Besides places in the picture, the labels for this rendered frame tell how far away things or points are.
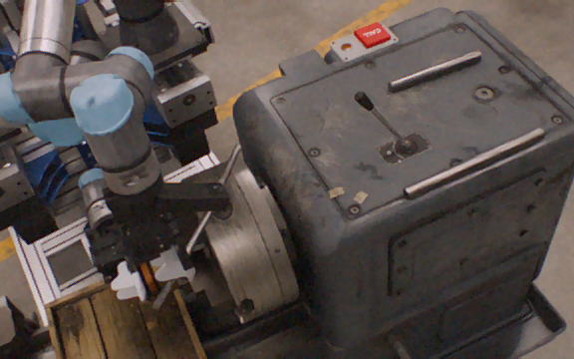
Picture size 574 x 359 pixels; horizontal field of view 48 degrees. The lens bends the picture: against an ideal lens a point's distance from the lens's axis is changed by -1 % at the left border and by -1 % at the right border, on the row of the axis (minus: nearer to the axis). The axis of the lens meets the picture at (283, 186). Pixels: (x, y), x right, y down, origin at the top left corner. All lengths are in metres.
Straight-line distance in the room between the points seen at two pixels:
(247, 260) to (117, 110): 0.45
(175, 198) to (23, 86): 0.26
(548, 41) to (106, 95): 2.91
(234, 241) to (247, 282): 0.08
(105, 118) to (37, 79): 0.17
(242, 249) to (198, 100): 0.57
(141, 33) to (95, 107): 0.83
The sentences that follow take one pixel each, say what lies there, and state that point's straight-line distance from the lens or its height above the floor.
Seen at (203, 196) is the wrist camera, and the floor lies 1.44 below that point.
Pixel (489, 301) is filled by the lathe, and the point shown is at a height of 0.73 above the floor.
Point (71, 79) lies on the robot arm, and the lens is 0.95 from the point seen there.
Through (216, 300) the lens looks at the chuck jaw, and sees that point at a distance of 1.24.
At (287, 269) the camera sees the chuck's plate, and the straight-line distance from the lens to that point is 1.21.
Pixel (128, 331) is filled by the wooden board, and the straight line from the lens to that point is 1.52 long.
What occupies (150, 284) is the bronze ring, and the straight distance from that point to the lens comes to 1.29.
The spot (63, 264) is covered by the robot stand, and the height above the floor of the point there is 0.21.
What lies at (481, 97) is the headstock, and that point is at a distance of 1.32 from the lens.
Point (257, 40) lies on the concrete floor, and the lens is 3.55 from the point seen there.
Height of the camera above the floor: 2.15
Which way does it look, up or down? 50 degrees down
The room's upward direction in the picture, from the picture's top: 11 degrees counter-clockwise
